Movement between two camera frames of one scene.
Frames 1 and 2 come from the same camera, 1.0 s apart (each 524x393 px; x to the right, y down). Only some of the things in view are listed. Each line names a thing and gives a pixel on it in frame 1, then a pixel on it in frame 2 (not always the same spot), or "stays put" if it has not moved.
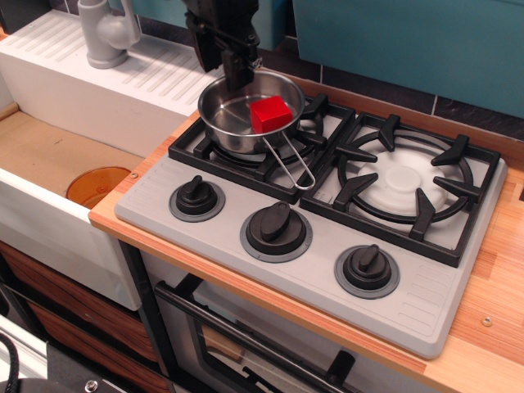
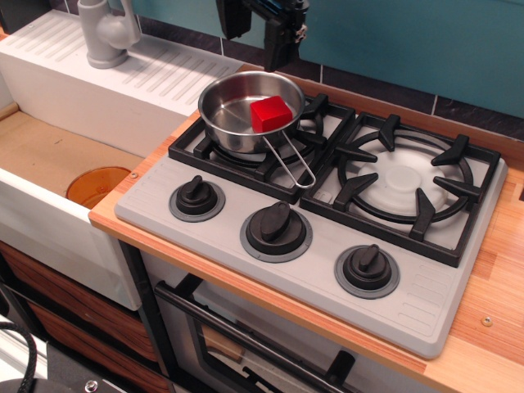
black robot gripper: [231, 22] to [282, 34]
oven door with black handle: [216, 337] stays put
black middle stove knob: [276, 234] stays put
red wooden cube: [270, 115] stays put
